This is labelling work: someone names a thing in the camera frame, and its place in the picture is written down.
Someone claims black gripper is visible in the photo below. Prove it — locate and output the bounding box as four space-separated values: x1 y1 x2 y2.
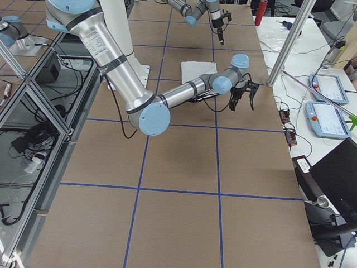
229 80 259 111
210 10 232 45

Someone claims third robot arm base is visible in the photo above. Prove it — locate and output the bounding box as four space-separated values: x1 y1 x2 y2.
1 15 41 56

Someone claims metal reacher grabber tool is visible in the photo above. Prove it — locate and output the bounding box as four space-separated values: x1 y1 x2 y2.
282 70 357 131

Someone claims black box with label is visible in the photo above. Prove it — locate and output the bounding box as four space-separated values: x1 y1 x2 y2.
292 155 330 208

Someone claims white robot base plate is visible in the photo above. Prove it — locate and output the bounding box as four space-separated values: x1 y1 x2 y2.
100 0 150 87

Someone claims red bottle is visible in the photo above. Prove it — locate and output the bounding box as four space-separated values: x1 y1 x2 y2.
254 0 268 26

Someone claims black power box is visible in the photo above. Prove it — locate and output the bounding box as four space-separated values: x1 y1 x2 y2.
35 54 61 84

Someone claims orange circuit board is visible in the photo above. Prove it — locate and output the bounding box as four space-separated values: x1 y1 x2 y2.
278 109 297 147

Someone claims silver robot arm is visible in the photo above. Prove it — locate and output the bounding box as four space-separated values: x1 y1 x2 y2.
46 1 259 136
166 0 232 45

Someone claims aluminium frame structure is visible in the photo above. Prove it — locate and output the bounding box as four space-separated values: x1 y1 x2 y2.
1 33 100 267

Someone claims black monitor stand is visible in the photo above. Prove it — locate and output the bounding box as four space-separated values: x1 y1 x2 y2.
304 202 356 257

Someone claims grey cartoon print t-shirt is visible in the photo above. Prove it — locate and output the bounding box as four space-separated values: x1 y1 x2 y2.
181 61 217 84

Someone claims upper blue teach pendant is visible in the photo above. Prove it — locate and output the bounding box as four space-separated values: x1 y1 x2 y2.
309 74 349 105

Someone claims black laptop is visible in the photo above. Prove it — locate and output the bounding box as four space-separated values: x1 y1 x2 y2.
310 138 356 215

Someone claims blue teach pendant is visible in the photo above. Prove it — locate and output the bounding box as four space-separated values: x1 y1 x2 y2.
309 74 349 105
305 102 351 140

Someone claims lower blue teach pendant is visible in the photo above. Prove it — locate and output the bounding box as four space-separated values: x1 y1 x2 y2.
305 102 351 140

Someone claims clear plastic bag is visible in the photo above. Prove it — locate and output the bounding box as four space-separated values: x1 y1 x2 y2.
259 27 290 52

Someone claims aluminium frame post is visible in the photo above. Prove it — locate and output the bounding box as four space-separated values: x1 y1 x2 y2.
267 0 316 87

